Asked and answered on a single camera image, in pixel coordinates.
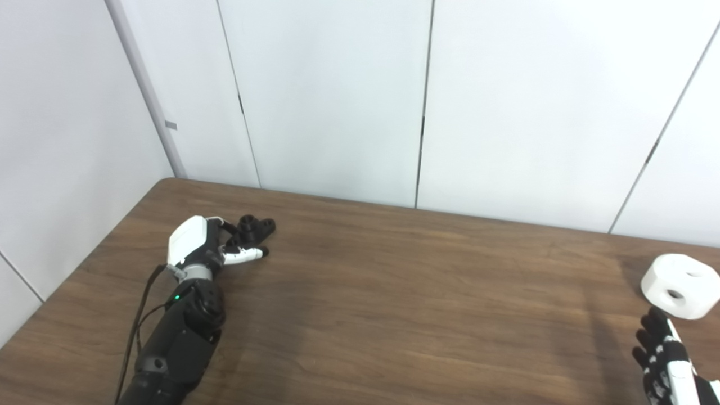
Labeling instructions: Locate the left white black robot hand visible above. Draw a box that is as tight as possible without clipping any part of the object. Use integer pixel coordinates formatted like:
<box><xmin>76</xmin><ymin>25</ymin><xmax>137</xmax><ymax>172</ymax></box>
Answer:
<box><xmin>167</xmin><ymin>215</ymin><xmax>269</xmax><ymax>271</ymax></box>

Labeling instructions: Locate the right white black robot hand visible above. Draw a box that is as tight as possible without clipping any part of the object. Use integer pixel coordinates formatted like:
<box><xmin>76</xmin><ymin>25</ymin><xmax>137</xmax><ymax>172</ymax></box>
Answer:
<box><xmin>632</xmin><ymin>307</ymin><xmax>720</xmax><ymax>405</ymax></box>

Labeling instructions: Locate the black flanged holder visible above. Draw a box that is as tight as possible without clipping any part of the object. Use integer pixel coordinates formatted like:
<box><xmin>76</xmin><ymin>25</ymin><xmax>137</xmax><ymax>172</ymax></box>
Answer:
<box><xmin>225</xmin><ymin>214</ymin><xmax>277</xmax><ymax>249</ymax></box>

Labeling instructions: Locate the round white piece with hole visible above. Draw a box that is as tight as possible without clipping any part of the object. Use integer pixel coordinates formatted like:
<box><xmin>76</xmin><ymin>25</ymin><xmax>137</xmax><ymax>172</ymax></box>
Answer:
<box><xmin>641</xmin><ymin>253</ymin><xmax>720</xmax><ymax>321</ymax></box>

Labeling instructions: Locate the grey wall corner post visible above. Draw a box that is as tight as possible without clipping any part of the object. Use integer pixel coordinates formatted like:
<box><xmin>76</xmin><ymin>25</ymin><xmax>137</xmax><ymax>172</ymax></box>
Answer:
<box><xmin>105</xmin><ymin>0</ymin><xmax>188</xmax><ymax>179</ymax></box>

